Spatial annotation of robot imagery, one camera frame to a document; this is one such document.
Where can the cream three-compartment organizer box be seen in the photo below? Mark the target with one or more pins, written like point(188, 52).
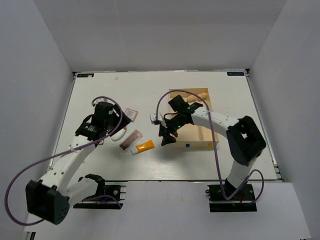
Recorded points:
point(199, 135)

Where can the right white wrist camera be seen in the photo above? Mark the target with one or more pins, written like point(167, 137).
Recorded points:
point(157, 119)

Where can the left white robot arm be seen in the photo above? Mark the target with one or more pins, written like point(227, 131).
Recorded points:
point(51, 197)

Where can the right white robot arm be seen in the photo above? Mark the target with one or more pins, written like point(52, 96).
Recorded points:
point(245, 140)

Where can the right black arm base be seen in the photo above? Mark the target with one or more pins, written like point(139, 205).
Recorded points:
point(240, 203)

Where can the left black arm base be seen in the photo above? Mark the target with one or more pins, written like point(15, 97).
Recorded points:
point(109, 195)

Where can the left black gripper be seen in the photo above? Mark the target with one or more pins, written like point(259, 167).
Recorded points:
point(124, 119)

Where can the long clear eyeshadow palette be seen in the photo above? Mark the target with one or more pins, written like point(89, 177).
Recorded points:
point(131, 140)

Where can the dark table corner label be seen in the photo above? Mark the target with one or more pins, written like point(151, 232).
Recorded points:
point(235, 73)

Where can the white bottle brown cap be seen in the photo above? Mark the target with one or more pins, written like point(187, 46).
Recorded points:
point(117, 136)

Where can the peach square compact case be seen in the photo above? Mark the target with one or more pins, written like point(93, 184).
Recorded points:
point(131, 114)

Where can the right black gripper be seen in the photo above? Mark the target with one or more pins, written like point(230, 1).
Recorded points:
point(165, 133)

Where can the left table corner label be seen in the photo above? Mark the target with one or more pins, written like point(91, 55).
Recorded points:
point(85, 75)

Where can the beige makeup sponge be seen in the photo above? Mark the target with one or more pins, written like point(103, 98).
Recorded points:
point(202, 95)
point(191, 98)

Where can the orange sunscreen tube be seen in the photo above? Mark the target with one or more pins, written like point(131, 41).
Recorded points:
point(148, 145)

